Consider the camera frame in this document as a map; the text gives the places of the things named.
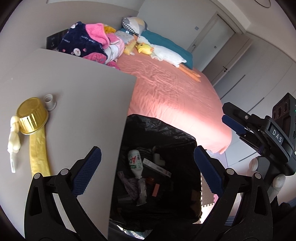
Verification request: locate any white tissue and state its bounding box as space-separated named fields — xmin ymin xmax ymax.
xmin=7 ymin=116 xmax=21 ymax=173

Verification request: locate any black wall socket panel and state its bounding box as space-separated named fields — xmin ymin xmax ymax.
xmin=46 ymin=29 xmax=68 ymax=50

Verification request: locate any white plastic bottle cap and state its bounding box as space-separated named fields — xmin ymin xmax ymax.
xmin=43 ymin=94 xmax=57 ymax=111

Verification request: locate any white bedroom door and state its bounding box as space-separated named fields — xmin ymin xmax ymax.
xmin=188 ymin=13 xmax=235 ymax=72

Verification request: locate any yellow dotted long pillow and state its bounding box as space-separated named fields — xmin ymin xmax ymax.
xmin=123 ymin=40 xmax=137 ymax=55

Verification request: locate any black trash bin bag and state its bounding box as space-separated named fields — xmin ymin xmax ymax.
xmin=110 ymin=114 xmax=201 ymax=231

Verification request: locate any yellow plush garment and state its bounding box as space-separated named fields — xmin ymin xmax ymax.
xmin=104 ymin=24 xmax=116 ymax=34

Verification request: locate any colourful foam floor mat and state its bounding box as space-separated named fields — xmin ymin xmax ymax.
xmin=201 ymin=175 xmax=216 ymax=207

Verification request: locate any white rectangular carton box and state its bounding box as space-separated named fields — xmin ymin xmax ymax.
xmin=142 ymin=158 xmax=171 ymax=177

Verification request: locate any grey green snack bag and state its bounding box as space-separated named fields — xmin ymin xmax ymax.
xmin=137 ymin=178 xmax=147 ymax=205

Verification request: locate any white goose plush toy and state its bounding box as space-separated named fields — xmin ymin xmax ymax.
xmin=135 ymin=36 xmax=201 ymax=82

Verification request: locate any pink hello kitty blanket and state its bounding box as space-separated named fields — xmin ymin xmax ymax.
xmin=83 ymin=52 xmax=120 ymax=70

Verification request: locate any checkered patchwork pillow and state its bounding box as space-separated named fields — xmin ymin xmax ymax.
xmin=122 ymin=16 xmax=148 ymax=36

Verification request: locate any pink white folded quilt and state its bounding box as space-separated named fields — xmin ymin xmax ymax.
xmin=105 ymin=33 xmax=125 ymax=64

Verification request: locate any black tracker camera box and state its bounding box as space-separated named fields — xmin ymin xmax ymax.
xmin=273 ymin=93 xmax=295 ymax=138

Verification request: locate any white gloved right hand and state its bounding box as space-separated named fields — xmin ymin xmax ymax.
xmin=247 ymin=156 xmax=286 ymax=203

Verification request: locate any yellow duck plush toy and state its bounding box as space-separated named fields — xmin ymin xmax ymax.
xmin=137 ymin=43 xmax=154 ymax=55

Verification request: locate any navy pink fleece blanket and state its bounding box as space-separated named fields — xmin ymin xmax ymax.
xmin=57 ymin=22 xmax=110 ymax=58

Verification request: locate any gold foil baking cup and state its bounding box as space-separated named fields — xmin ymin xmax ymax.
xmin=16 ymin=97 xmax=49 ymax=135

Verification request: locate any bed with pink sheet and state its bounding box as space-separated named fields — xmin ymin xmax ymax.
xmin=117 ymin=53 xmax=232 ymax=154

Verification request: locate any white yogurt drink bottle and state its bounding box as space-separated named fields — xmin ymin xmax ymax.
xmin=128 ymin=150 xmax=143 ymax=179

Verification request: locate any yellow snack wrapper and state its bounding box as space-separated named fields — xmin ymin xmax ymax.
xmin=29 ymin=127 xmax=51 ymax=176

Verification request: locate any teal pillow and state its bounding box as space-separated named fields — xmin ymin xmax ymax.
xmin=120 ymin=27 xmax=194 ymax=70

